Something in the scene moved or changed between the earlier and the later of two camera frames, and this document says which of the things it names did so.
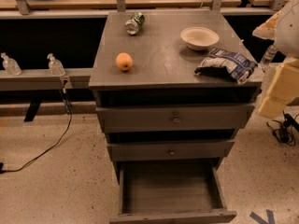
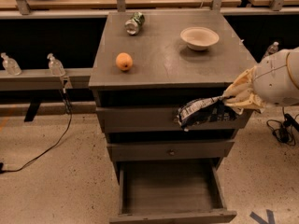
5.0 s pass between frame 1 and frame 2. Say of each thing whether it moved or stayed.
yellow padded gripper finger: moved
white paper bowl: stayed
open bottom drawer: stayed
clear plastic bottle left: stayed
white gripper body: moved
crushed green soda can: stayed
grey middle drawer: stayed
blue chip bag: moved
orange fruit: stayed
